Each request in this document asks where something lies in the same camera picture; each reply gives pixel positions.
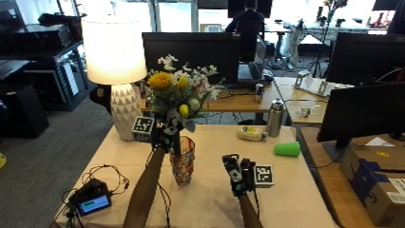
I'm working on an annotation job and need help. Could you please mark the person's right hand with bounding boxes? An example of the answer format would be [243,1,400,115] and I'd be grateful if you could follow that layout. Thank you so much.
[221,153,258,198]

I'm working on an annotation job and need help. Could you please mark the person's left hand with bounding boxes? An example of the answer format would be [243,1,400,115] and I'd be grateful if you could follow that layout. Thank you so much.
[150,114,185,154]

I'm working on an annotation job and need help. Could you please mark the yellow and white flower bouquet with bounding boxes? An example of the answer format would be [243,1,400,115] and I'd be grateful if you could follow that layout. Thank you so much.
[143,53,223,135]

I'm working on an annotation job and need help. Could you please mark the white marker cube on left glove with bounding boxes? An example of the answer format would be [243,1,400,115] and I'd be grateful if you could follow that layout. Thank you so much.
[131,116,155,143]

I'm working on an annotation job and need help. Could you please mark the white marker cube on glove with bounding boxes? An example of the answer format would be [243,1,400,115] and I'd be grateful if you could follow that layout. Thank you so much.
[253,164,275,189]
[131,116,155,143]

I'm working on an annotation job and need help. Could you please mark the white marker cube on right glove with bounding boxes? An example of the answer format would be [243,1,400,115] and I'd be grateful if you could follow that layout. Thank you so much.
[253,164,275,189]

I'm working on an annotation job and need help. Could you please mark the pale yellow tape roll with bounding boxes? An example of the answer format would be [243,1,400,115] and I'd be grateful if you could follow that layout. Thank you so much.
[235,125,267,143]

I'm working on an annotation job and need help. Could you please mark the multicoloured glass vase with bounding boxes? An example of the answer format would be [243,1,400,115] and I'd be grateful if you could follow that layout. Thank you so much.
[167,135,197,187]

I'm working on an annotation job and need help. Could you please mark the beige tablecloth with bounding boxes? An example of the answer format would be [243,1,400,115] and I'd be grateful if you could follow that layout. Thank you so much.
[53,123,339,228]

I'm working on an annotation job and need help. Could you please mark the green plastic cup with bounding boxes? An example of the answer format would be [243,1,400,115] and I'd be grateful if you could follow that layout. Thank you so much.
[271,141,302,158]

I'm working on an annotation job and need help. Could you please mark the stainless steel bottle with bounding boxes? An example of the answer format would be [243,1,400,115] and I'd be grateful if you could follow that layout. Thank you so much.
[265,98,286,139]

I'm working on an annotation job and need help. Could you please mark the wooden side desk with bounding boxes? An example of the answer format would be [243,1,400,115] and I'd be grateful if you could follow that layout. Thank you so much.
[297,126,405,228]

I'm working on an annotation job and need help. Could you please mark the silver drink can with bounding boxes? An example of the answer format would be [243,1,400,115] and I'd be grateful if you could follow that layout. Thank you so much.
[253,83,266,104]

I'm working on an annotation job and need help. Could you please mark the black computer monitor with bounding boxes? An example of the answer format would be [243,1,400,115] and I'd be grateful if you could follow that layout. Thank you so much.
[325,31,405,87]
[315,82,405,163]
[141,31,241,86]

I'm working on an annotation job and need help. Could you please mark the clear plastic object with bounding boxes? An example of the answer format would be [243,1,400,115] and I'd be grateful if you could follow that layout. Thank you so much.
[293,104,322,119]

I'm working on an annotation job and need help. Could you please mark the white table lamp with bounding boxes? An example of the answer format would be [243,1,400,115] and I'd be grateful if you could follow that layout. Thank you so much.
[79,14,147,143]

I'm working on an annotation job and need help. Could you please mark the black device with blue screen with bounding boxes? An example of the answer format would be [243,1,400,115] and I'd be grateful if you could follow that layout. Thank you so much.
[67,178,114,218]

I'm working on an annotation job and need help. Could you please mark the white metal stand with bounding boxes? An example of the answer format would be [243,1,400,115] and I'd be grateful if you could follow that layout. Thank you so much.
[291,70,354,98]

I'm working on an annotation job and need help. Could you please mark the cardboard box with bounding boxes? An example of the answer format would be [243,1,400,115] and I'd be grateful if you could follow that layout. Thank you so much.
[338,144,405,228]

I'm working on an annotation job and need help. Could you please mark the white paper sheet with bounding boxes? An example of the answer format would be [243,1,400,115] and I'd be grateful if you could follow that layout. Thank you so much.
[363,136,395,147]

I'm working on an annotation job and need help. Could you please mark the black floor box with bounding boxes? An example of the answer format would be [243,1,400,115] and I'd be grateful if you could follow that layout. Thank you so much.
[0,83,50,140]

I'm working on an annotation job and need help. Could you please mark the black equipment rack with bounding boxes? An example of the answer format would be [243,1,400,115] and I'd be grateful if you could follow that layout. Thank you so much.
[0,22,90,112]

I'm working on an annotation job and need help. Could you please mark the black tripod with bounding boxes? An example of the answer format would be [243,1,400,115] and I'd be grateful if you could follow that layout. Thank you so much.
[306,12,335,79]

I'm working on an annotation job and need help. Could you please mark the black cables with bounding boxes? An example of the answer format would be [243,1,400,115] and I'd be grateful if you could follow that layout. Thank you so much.
[49,163,131,228]

